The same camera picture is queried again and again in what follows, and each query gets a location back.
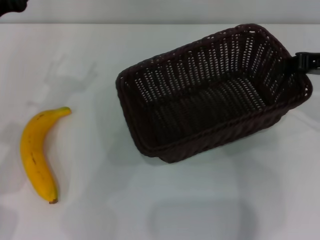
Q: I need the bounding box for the yellow banana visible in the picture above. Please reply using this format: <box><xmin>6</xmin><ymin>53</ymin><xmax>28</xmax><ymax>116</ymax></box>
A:
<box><xmin>19</xmin><ymin>106</ymin><xmax>73</xmax><ymax>205</ymax></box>

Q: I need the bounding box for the dark brown woven basket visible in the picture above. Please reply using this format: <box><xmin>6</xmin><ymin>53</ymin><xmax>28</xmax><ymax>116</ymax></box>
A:
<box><xmin>115</xmin><ymin>23</ymin><xmax>313</xmax><ymax>165</ymax></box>

